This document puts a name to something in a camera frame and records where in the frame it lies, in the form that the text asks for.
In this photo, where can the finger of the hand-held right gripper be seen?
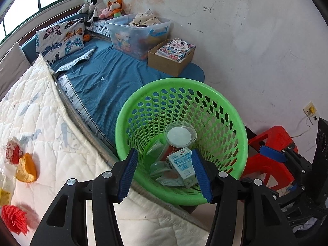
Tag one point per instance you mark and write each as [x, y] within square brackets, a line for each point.
[271, 154]
[294, 193]

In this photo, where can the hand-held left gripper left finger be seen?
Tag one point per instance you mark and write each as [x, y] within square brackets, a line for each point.
[128, 174]

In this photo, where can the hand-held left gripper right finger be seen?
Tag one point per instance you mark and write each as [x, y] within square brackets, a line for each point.
[202, 176]

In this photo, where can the white blue milk carton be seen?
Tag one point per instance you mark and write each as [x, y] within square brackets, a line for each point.
[184, 166]

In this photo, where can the pink plastic wrapper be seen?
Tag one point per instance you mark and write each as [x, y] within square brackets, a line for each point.
[171, 178]

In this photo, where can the clear plastic container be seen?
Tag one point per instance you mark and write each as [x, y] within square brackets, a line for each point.
[159, 167]

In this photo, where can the red printed plastic cup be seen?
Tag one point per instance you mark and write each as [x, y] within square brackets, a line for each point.
[179, 137]

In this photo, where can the green plastic basket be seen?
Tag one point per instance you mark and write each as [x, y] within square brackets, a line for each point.
[225, 123]

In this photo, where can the red plastic stool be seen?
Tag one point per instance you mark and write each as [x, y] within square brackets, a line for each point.
[271, 169]

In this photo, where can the blue bench mat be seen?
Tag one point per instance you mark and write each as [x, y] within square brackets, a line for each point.
[110, 82]

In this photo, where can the orange plastic piece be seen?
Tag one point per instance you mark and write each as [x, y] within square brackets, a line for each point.
[26, 169]

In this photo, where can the brown cardboard box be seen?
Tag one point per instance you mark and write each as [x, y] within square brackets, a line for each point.
[164, 65]

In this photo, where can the red white wrapper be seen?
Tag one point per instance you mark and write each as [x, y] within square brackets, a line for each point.
[12, 152]

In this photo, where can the red spiky toy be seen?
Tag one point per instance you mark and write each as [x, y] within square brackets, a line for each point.
[14, 220]

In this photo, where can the yellow packet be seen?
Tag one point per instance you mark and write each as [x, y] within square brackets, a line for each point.
[4, 193]

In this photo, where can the blue patterned folded cloth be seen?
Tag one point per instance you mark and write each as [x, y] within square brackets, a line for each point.
[76, 60]

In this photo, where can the colourful children's book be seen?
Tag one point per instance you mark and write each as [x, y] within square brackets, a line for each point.
[175, 48]

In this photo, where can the clear plastic storage box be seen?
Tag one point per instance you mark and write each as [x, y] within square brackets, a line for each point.
[133, 41]

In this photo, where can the small orange toy ball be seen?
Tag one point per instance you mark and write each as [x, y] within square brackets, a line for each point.
[87, 38]

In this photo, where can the blue white striped cloth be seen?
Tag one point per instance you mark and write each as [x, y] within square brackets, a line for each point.
[100, 28]

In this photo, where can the butterfly print pillow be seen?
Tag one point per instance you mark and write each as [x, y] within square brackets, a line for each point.
[60, 39]

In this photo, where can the spotted cream cloth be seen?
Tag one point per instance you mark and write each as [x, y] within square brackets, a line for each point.
[144, 19]

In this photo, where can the grey cushion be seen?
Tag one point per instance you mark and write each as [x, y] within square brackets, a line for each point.
[11, 68]

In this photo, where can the pink plush toy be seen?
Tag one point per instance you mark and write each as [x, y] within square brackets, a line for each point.
[105, 12]

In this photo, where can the orange fox plush toy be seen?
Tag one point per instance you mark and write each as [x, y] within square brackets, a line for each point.
[116, 7]

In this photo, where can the cow plush toy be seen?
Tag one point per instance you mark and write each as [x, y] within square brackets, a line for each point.
[96, 7]

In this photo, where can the grey white plush toy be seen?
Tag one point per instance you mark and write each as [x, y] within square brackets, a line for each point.
[84, 8]

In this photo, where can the wall power socket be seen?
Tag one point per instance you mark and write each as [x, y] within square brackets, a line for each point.
[310, 109]

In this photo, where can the window with green frame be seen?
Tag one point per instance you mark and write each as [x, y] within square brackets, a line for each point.
[30, 2]

